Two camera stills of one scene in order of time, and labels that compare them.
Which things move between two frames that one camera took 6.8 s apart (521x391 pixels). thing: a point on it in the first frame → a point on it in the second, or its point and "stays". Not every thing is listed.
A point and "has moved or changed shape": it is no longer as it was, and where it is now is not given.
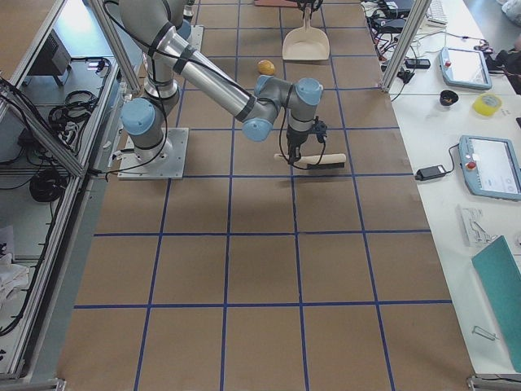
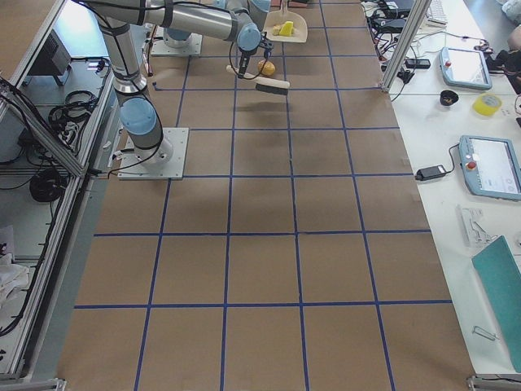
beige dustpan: x=306 y=42 → x=280 y=17
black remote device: x=418 y=63 stays
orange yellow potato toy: x=266 y=68 stays
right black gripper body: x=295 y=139 → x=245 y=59
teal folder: x=500 y=278 stays
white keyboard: x=436 y=14 stays
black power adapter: x=431 y=172 stays
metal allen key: x=488 y=335 stays
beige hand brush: x=317 y=162 has moved or changed shape
